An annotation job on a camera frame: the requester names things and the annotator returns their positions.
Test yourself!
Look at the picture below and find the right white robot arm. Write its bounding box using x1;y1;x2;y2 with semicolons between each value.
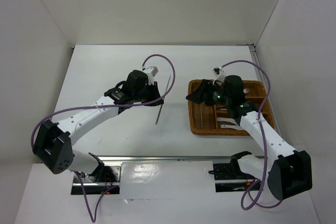
186;75;312;200

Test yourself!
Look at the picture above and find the aluminium rail right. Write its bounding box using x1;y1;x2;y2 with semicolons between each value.
247;44;282;136

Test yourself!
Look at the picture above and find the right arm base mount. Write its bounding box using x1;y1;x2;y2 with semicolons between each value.
208;163;256;193

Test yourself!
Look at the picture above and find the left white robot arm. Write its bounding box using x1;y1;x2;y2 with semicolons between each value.
33;67;163;182

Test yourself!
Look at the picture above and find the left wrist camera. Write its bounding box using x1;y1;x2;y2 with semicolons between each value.
143;66;159;77

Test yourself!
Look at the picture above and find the white ceramic spoon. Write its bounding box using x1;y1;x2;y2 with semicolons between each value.
217;117;232;121
220;124;243;130

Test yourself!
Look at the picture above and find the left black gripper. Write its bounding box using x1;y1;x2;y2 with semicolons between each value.
133;81;164;106

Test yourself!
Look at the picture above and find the aluminium rail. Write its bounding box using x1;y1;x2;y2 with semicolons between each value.
98;156;231;163
247;44;282;136

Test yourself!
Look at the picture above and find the brown wicker cutlery tray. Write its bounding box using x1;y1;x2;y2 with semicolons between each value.
188;80;267;136

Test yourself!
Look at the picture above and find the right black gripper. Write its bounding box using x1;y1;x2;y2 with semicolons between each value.
185;79;232;106

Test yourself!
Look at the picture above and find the aluminium rail front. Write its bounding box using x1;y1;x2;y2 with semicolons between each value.
98;156;231;163

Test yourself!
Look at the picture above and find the grey chopstick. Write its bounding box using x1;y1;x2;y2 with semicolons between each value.
199;103;203;128
155;75;171;125

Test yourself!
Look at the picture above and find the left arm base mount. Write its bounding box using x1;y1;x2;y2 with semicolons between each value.
80;162;122;195

